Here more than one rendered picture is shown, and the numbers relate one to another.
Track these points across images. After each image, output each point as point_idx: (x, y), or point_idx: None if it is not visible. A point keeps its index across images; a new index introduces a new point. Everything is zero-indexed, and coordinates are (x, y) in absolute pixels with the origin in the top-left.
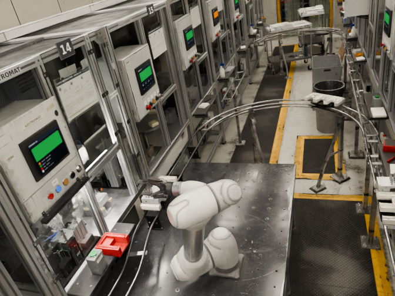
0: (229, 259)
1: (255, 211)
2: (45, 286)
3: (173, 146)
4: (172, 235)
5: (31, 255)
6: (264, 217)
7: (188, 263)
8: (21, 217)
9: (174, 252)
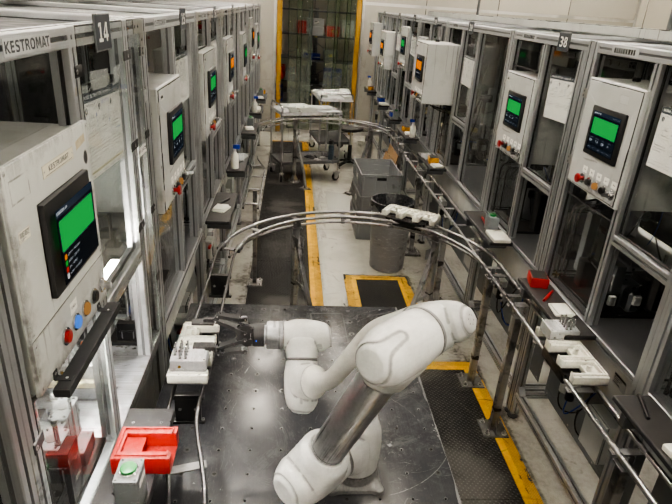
0: (372, 459)
1: None
2: None
3: (187, 272)
4: (228, 432)
5: (29, 474)
6: None
7: (324, 469)
8: (23, 379)
9: (245, 462)
